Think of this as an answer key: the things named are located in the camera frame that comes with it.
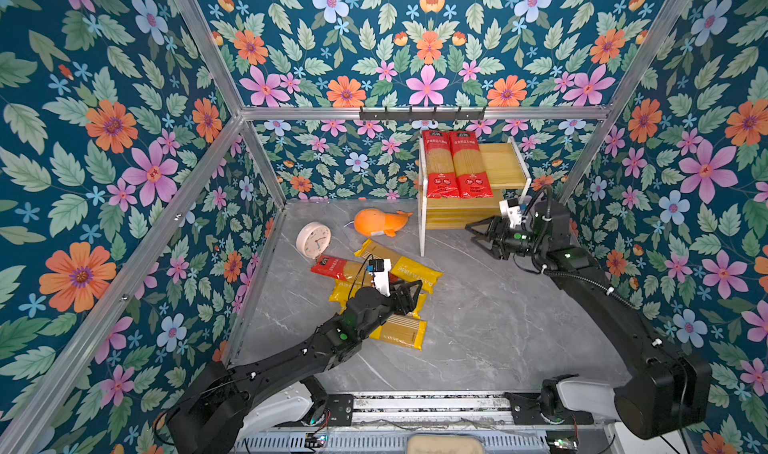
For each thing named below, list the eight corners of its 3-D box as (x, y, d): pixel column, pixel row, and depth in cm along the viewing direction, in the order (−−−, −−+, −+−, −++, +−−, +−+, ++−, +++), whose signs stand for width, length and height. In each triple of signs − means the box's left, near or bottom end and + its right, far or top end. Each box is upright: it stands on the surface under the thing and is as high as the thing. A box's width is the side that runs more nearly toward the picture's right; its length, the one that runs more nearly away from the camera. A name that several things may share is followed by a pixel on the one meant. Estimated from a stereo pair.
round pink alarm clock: (299, 252, 106) (289, 232, 97) (325, 235, 111) (318, 214, 102) (309, 263, 103) (299, 243, 94) (335, 244, 108) (329, 224, 99)
